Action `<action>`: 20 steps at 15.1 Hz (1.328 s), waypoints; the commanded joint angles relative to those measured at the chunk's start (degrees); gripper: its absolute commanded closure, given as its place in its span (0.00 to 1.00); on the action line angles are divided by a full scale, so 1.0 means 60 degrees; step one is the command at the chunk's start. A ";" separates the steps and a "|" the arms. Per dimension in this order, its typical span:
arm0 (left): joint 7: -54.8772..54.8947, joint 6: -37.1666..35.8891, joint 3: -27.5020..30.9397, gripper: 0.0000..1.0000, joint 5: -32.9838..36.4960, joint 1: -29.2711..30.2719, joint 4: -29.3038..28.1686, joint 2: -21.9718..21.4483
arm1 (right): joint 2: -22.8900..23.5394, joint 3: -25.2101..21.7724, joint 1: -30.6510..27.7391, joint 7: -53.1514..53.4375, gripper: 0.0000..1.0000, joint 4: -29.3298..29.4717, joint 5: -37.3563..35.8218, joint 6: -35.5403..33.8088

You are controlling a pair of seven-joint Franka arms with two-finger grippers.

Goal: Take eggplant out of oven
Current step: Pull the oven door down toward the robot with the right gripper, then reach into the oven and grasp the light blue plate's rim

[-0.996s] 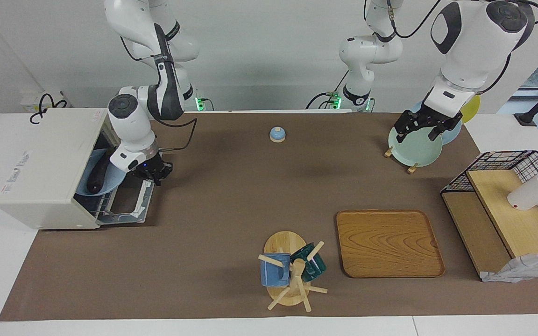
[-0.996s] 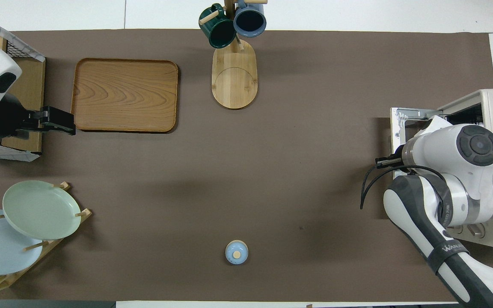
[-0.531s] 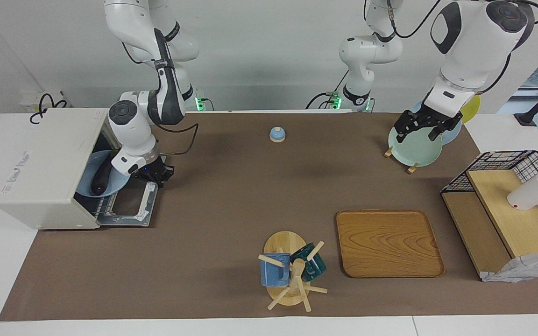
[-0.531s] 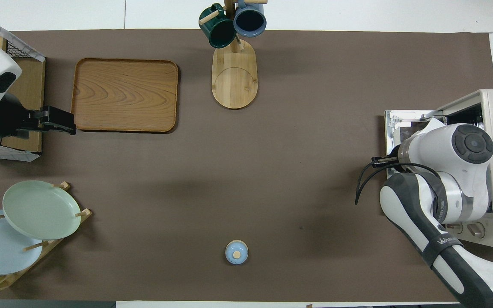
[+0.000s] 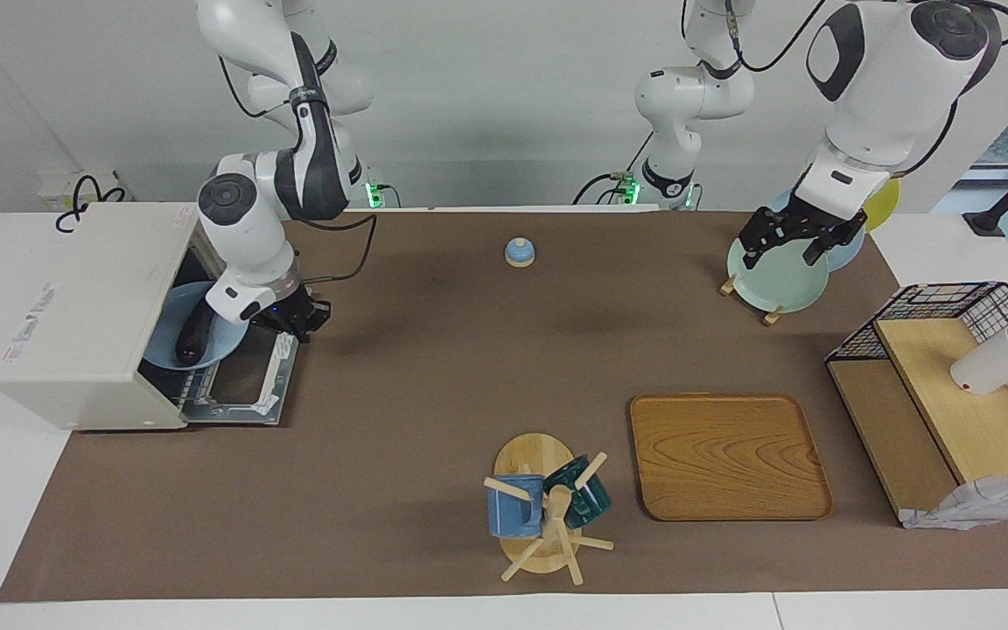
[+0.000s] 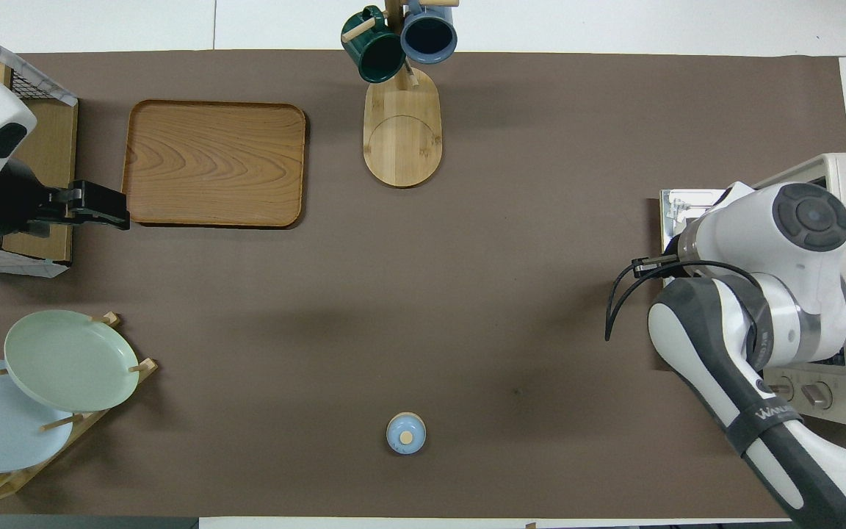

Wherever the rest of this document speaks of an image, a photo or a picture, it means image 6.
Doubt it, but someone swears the wire and wood shelf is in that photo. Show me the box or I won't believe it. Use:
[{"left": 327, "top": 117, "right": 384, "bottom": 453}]
[{"left": 0, "top": 16, "right": 79, "bottom": 278}]

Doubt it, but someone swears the pale green plate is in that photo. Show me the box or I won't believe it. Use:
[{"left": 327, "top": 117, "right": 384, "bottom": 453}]
[{"left": 4, "top": 309, "right": 140, "bottom": 413}]

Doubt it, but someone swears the wooden tray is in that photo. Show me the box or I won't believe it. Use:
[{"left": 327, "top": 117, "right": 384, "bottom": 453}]
[{"left": 120, "top": 99, "right": 308, "bottom": 228}]

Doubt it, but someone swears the blue mug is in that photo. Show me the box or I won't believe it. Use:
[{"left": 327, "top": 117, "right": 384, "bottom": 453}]
[{"left": 400, "top": 0, "right": 459, "bottom": 65}]

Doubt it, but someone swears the brown table mat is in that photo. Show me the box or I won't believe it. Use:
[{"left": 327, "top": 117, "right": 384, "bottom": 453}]
[{"left": 0, "top": 49, "right": 846, "bottom": 519}]

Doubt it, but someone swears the toaster oven glass door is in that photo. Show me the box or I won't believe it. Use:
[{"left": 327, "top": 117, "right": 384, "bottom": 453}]
[{"left": 659, "top": 188, "right": 734, "bottom": 287}]

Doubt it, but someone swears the wooden plate rack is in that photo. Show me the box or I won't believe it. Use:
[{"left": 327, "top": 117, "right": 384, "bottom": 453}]
[{"left": 0, "top": 312, "right": 159, "bottom": 504}]

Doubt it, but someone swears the wooden mug tree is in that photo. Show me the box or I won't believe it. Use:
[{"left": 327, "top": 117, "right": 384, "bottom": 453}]
[{"left": 341, "top": 0, "right": 460, "bottom": 189}]

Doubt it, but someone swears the dark green mug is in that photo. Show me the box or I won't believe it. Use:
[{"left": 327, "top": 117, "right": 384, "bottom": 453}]
[{"left": 341, "top": 6, "right": 407, "bottom": 84}]

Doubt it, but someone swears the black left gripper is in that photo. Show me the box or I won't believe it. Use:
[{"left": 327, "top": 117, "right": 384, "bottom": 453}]
[{"left": 26, "top": 180, "right": 132, "bottom": 237}]

